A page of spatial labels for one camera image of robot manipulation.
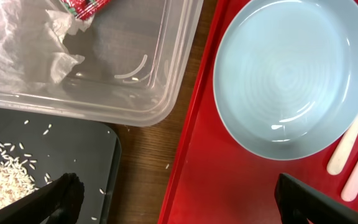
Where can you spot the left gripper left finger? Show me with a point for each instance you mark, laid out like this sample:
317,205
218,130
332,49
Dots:
58,202

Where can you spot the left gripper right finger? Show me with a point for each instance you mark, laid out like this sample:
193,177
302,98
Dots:
297,202

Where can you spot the rice food scraps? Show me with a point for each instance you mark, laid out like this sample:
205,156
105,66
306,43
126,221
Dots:
14,184

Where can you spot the white plastic spoon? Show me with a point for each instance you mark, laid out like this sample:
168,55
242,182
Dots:
341,154

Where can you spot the light blue plate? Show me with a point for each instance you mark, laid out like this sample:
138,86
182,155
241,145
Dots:
285,77

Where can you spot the white napkin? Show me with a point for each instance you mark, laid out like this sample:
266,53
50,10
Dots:
32,52

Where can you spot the red ketchup packet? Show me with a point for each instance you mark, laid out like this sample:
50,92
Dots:
83,9

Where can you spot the black plastic tray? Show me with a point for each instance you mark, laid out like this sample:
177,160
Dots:
49,146

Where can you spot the clear plastic bin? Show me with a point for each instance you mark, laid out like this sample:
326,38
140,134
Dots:
135,55

